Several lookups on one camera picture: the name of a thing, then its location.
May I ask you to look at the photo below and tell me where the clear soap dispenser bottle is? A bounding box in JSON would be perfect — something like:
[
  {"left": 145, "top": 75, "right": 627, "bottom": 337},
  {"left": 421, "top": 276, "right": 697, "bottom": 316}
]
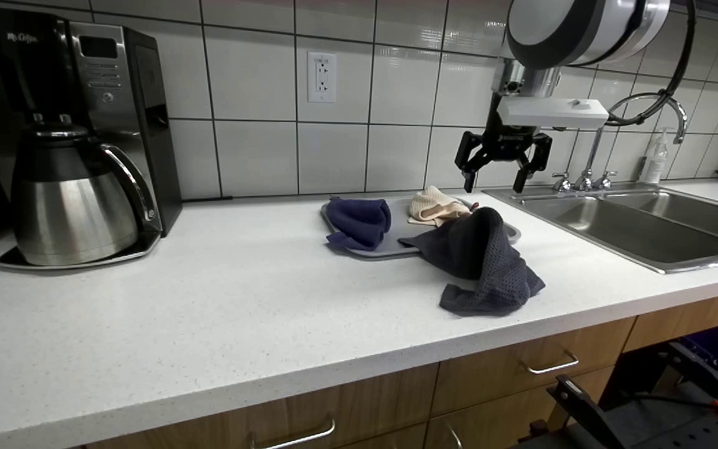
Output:
[{"left": 638, "top": 127, "right": 672, "bottom": 185}]

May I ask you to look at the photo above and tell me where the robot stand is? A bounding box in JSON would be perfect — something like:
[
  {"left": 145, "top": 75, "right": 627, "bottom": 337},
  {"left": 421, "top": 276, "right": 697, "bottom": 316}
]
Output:
[{"left": 509, "top": 340, "right": 718, "bottom": 449}]

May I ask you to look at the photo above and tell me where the chrome tap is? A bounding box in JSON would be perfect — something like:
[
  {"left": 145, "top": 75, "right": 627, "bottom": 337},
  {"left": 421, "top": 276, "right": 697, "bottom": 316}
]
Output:
[{"left": 551, "top": 92, "right": 689, "bottom": 193}]

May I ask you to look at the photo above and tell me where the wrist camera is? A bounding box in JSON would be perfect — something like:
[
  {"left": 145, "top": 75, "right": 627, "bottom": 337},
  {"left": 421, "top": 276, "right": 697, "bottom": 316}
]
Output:
[{"left": 497, "top": 97, "right": 610, "bottom": 130}]

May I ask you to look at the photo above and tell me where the beige towel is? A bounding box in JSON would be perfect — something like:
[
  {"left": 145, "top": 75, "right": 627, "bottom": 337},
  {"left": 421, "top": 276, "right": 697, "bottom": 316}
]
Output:
[{"left": 407, "top": 185, "right": 474, "bottom": 228}]

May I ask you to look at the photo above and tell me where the dark grey towel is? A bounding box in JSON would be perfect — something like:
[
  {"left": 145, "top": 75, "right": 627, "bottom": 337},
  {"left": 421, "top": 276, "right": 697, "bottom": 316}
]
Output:
[{"left": 398, "top": 206, "right": 547, "bottom": 317}]

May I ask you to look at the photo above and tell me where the black and steel coffee maker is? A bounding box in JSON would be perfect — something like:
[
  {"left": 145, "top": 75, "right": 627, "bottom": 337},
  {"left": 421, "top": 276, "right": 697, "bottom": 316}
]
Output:
[{"left": 0, "top": 7, "right": 184, "bottom": 271}]

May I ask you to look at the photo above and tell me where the wooden drawer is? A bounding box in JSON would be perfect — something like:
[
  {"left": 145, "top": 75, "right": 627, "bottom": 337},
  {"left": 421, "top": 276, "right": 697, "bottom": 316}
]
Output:
[
  {"left": 431, "top": 316, "right": 638, "bottom": 418},
  {"left": 85, "top": 363, "right": 440, "bottom": 449},
  {"left": 424, "top": 365, "right": 616, "bottom": 449}
]

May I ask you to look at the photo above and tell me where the steel coffee carafe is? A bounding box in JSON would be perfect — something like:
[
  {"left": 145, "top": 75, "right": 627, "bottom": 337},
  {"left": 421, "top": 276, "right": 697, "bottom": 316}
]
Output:
[{"left": 11, "top": 121, "right": 164, "bottom": 268}]

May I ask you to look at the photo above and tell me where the blue towel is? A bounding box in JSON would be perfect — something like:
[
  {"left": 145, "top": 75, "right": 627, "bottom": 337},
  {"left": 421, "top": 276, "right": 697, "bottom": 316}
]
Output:
[{"left": 325, "top": 196, "right": 393, "bottom": 253}]

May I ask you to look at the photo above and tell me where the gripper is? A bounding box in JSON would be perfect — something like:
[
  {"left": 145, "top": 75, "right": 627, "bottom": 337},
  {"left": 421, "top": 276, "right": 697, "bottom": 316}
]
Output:
[{"left": 455, "top": 94, "right": 553, "bottom": 195}]

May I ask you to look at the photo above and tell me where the steel sink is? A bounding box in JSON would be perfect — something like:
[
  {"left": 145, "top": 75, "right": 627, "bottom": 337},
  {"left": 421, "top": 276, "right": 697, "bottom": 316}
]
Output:
[{"left": 482, "top": 181, "right": 718, "bottom": 276}]

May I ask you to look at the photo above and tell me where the grey tray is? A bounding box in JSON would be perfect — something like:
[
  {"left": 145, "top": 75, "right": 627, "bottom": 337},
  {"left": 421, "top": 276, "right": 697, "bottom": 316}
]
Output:
[{"left": 320, "top": 196, "right": 522, "bottom": 259}]

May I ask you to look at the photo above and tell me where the white wall socket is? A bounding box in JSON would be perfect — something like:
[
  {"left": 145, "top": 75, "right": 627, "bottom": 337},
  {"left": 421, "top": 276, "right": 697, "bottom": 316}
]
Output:
[{"left": 307, "top": 51, "right": 338, "bottom": 104}]

